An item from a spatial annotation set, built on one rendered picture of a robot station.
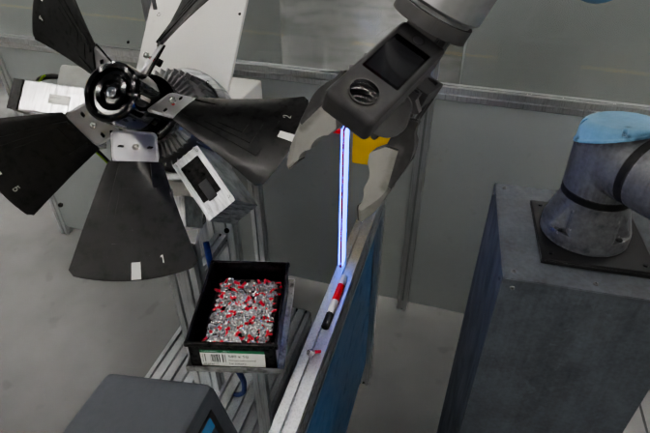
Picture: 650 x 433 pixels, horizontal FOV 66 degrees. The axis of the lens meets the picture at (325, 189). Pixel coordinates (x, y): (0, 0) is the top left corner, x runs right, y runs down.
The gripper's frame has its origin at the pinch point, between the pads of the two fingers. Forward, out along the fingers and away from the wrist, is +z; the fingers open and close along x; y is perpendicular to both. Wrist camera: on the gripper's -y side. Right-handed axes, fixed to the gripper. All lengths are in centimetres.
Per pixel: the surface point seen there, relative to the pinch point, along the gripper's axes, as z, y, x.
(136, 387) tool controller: 12.6, -21.3, 0.7
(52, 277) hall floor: 173, 78, 103
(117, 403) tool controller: 13.3, -22.9, 1.0
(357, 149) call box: 23, 60, 10
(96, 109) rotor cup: 30, 22, 50
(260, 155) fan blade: 20.0, 28.4, 19.0
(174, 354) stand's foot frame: 135, 65, 30
